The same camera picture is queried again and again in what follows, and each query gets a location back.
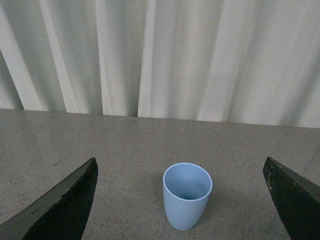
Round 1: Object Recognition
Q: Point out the white pleated curtain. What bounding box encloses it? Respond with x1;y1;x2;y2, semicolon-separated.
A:
0;0;320;128

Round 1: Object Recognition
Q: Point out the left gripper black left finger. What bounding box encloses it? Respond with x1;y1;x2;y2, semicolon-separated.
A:
0;157;98;240

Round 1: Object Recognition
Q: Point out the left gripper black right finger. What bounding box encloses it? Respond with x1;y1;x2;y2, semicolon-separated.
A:
263;157;320;240

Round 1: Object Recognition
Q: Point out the light blue plastic cup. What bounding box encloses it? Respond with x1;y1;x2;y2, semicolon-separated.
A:
162;162;213;231

